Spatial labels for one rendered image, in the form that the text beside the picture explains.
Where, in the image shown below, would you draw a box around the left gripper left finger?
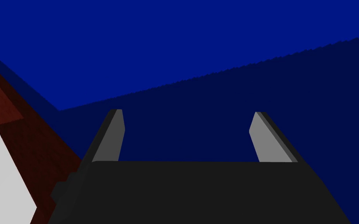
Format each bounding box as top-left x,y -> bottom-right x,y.
84,109 -> 125,163

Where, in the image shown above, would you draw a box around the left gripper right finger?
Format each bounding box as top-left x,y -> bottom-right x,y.
249,111 -> 299,163

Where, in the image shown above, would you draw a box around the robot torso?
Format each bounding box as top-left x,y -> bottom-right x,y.
0,117 -> 37,224

